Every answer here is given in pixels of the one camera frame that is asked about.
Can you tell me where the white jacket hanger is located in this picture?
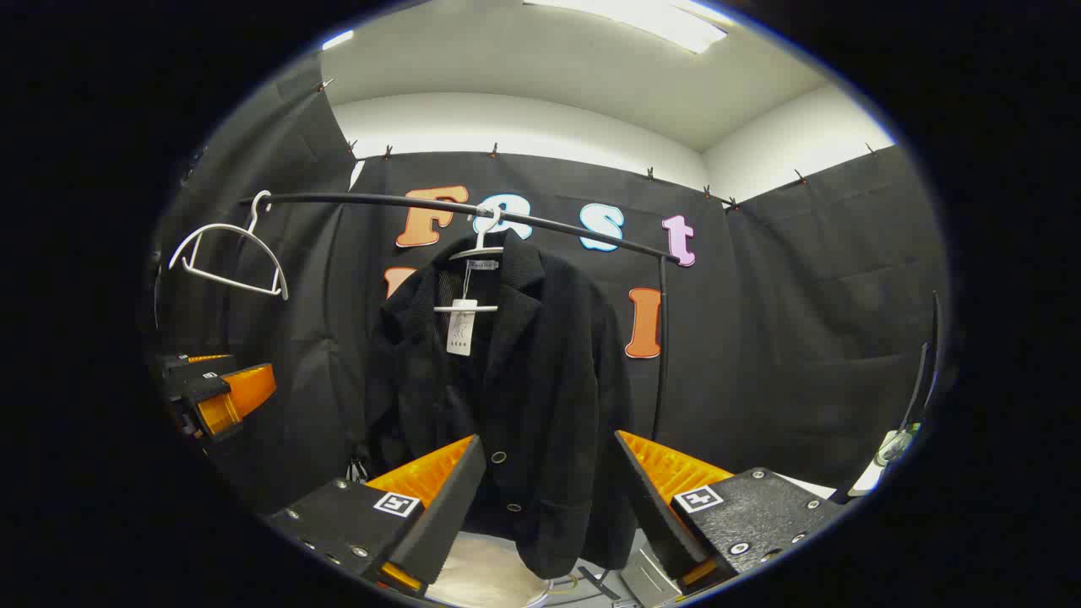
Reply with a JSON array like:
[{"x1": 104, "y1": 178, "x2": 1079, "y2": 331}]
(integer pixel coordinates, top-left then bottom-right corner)
[{"x1": 433, "y1": 205, "x2": 508, "y2": 315}]

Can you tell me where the white wire hanger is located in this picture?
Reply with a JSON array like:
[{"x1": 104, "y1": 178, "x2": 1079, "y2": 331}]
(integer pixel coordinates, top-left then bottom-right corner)
[{"x1": 167, "y1": 190, "x2": 290, "y2": 302}]

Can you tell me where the black jacket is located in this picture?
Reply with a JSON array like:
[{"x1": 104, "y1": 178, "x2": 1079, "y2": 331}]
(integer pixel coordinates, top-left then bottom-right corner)
[{"x1": 365, "y1": 230, "x2": 638, "y2": 581}]

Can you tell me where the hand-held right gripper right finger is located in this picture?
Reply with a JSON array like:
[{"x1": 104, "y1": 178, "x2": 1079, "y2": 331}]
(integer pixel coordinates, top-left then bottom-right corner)
[{"x1": 612, "y1": 429, "x2": 847, "y2": 592}]

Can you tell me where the white paper garment tag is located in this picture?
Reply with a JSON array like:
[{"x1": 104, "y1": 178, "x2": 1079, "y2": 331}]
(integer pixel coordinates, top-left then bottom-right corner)
[{"x1": 446, "y1": 300, "x2": 479, "y2": 357}]

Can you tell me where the black backdrop cloth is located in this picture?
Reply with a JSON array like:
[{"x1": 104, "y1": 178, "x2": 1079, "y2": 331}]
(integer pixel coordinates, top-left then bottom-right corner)
[{"x1": 152, "y1": 55, "x2": 951, "y2": 516}]

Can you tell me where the white laundry hamper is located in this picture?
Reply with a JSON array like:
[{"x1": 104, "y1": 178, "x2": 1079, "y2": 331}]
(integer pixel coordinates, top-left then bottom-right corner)
[{"x1": 422, "y1": 532, "x2": 556, "y2": 608}]

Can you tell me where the small white device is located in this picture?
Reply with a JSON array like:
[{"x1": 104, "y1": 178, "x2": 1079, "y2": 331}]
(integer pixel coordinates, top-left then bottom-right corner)
[{"x1": 847, "y1": 425, "x2": 919, "y2": 499}]

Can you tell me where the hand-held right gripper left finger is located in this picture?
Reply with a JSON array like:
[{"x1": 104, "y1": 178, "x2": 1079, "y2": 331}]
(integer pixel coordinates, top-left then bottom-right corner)
[{"x1": 263, "y1": 433, "x2": 488, "y2": 599}]

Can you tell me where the long ceiling light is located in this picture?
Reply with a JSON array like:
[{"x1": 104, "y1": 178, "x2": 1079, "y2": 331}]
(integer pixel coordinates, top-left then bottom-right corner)
[{"x1": 524, "y1": 0, "x2": 729, "y2": 54}]

